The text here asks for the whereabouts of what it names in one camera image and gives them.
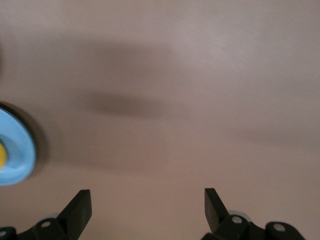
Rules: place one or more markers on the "yellow lemon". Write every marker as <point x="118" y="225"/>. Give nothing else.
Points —
<point x="2" y="155"/>

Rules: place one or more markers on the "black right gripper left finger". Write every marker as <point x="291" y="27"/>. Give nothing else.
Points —
<point x="75" y="215"/>

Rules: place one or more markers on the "blue plate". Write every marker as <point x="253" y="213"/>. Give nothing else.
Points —
<point x="20" y="140"/>

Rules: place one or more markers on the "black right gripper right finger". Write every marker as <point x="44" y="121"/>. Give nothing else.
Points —
<point x="216" y="215"/>

